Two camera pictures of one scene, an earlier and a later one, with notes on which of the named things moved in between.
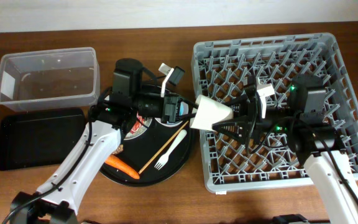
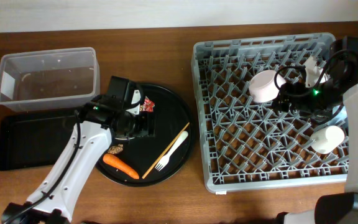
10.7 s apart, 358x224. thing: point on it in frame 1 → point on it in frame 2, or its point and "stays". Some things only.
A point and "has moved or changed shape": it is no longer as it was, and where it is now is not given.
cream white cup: x=209 y=112 has moved or changed shape
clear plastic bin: x=47 y=78 stays
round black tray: x=159 y=155 stays
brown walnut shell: x=119 y=150 stays
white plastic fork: x=163 y=158 stays
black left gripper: x=171 y=109 → x=147 y=126
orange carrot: x=122 y=166 stays
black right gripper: x=251 y=122 → x=297 y=89
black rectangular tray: x=38 y=139 stays
